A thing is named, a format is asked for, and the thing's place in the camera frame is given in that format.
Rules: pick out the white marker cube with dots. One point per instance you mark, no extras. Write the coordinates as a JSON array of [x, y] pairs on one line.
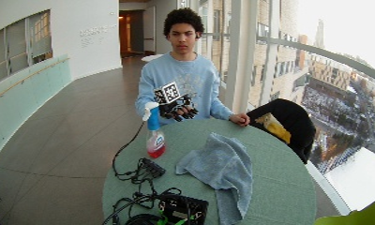
[[167, 92]]

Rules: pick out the spray bottle with red liquid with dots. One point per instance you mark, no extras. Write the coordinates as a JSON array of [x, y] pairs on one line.
[[155, 134]]

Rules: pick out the the person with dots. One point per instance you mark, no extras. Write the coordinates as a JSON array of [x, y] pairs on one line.
[[183, 75]]

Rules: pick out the blue towel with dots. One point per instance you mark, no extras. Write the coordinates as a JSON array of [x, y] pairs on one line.
[[220, 168]]

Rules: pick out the small black hub box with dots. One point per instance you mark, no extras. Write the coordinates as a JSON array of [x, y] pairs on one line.
[[152, 168]]

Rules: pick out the white round table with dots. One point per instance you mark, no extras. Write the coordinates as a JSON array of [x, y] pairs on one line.
[[151, 57]]

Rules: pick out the white window pillar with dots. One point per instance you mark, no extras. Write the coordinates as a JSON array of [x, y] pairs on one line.
[[239, 53]]

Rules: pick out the wooden door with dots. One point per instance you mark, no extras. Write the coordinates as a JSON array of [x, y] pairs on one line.
[[125, 34]]

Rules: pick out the black electronics box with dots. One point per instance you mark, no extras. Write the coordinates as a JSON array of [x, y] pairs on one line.
[[183, 208]]

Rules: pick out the wooden handrail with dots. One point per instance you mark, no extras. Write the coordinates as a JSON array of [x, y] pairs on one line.
[[24, 80]]

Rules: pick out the green chair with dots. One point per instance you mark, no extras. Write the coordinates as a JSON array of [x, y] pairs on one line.
[[357, 215]]

